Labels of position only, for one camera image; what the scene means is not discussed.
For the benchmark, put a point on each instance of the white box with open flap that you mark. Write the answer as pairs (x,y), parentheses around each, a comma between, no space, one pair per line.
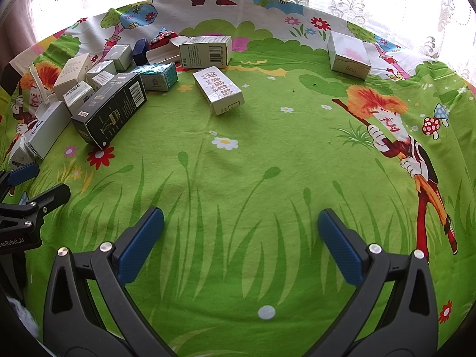
(50,130)

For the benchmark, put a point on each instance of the red toy truck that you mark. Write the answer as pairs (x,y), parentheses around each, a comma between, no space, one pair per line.
(163,38)

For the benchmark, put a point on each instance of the teal box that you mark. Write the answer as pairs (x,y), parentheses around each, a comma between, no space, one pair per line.
(156,76)

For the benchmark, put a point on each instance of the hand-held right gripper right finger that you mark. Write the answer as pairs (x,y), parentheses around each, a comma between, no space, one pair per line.
(338,243)

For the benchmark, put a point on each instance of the brown curtain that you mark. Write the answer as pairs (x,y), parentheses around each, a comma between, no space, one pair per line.
(15,37)

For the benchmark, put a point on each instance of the blue round box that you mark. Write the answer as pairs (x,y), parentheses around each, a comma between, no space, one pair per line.
(140,52)

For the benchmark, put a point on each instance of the silver box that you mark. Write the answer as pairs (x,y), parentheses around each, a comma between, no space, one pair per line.
(122,56)

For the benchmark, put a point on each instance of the printed green bed sheet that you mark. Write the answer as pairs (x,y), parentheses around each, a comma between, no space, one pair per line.
(260,174)

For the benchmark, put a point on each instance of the tall white box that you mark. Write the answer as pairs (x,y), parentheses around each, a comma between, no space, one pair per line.
(72,74)

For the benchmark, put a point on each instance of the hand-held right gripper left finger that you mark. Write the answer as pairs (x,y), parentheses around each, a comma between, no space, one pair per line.
(143,241)

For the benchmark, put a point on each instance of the white box with grey lettering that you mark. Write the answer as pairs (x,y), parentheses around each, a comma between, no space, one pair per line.
(219,89)

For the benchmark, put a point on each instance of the small silver-white box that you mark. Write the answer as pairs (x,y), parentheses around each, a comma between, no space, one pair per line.
(100,68)

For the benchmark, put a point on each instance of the white box with pink print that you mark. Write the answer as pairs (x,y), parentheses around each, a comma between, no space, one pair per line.
(349,54)

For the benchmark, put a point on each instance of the long white box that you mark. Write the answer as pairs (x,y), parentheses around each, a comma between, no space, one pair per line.
(161,56)

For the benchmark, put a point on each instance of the white box with barcode label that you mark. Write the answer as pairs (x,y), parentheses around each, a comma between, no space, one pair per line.
(78,96)

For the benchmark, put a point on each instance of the small box with black figure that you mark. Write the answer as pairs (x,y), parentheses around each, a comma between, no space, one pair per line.
(20,154)

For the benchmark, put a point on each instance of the white lace curtain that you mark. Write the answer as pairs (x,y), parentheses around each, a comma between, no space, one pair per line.
(353,3)

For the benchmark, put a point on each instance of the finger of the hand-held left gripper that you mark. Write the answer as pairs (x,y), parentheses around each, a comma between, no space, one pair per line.
(24,174)
(52,197)

